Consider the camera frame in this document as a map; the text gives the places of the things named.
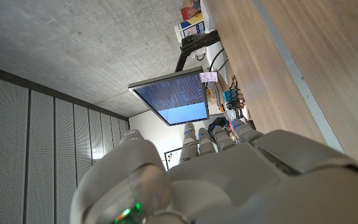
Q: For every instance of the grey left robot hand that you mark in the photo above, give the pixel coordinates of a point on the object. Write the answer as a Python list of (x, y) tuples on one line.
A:
[(244, 186)]

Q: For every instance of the small blue box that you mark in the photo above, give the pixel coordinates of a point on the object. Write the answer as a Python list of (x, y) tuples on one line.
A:
[(229, 96)]

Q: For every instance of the computer monitor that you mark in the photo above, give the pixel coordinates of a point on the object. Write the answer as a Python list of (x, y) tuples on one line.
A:
[(179, 96)]

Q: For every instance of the pink sticky note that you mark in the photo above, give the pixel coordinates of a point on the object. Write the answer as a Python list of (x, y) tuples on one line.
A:
[(208, 77)]

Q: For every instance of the grey tape line on table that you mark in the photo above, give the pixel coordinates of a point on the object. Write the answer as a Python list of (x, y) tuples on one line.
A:
[(291, 67)]

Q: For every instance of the small white box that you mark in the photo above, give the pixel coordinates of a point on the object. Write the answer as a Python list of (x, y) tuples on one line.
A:
[(214, 57)]

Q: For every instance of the white wipes canister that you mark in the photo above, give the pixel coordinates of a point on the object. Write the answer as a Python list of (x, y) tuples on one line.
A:
[(190, 28)]

